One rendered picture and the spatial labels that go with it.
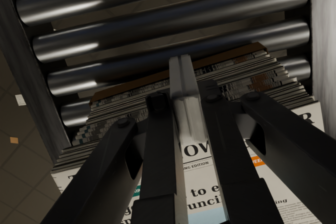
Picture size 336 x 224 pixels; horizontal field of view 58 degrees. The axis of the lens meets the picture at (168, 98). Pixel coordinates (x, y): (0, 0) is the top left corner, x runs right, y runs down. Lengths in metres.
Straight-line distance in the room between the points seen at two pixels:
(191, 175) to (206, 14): 0.27
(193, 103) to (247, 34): 0.38
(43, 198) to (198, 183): 1.59
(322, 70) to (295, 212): 0.27
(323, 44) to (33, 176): 1.54
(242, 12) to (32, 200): 1.62
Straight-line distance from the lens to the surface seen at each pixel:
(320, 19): 0.55
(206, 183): 0.34
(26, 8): 0.54
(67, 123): 0.59
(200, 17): 0.50
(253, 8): 0.51
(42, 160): 1.71
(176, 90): 0.16
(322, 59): 0.57
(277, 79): 0.39
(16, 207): 1.98
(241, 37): 0.52
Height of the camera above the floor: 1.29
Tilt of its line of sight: 66 degrees down
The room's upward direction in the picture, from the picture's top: 179 degrees clockwise
